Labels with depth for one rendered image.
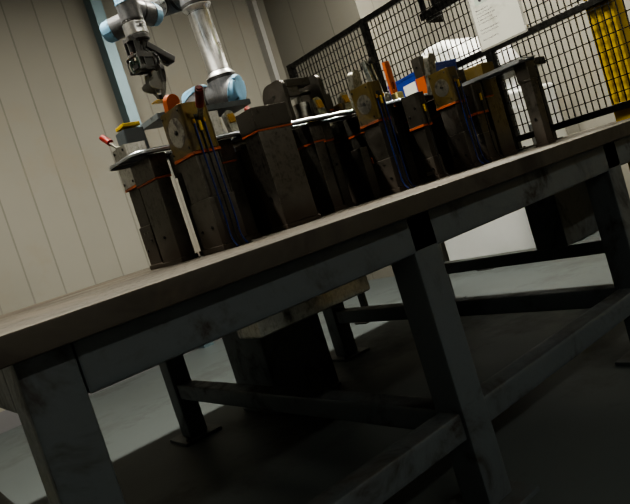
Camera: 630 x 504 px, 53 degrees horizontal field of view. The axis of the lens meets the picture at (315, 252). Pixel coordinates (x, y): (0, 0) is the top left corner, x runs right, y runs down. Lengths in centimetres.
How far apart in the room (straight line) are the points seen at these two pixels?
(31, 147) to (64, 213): 47
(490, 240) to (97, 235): 263
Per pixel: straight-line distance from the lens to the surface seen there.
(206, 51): 261
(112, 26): 239
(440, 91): 225
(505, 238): 421
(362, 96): 200
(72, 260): 448
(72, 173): 458
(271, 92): 229
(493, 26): 287
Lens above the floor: 74
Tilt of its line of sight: 4 degrees down
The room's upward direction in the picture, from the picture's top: 17 degrees counter-clockwise
